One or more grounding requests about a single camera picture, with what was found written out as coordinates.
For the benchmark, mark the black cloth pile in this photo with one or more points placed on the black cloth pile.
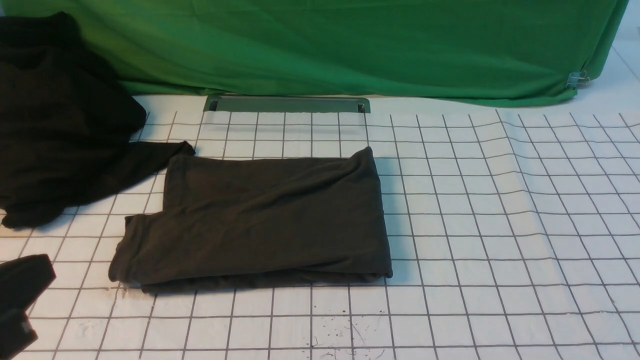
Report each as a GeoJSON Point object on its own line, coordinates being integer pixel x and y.
{"type": "Point", "coordinates": [65, 124]}

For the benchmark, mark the green backdrop cloth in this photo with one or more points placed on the green backdrop cloth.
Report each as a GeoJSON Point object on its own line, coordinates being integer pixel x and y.
{"type": "Point", "coordinates": [495, 53]}

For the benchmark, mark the dark gray long-sleeve shirt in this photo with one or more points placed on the dark gray long-sleeve shirt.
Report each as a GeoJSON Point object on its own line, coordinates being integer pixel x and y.
{"type": "Point", "coordinates": [258, 224]}

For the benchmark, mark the gray metal tray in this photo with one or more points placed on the gray metal tray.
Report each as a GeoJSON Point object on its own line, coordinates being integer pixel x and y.
{"type": "Point", "coordinates": [287, 104]}

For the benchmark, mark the metal binder clip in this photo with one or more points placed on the metal binder clip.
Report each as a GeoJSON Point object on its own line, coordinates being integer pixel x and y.
{"type": "Point", "coordinates": [577, 79]}

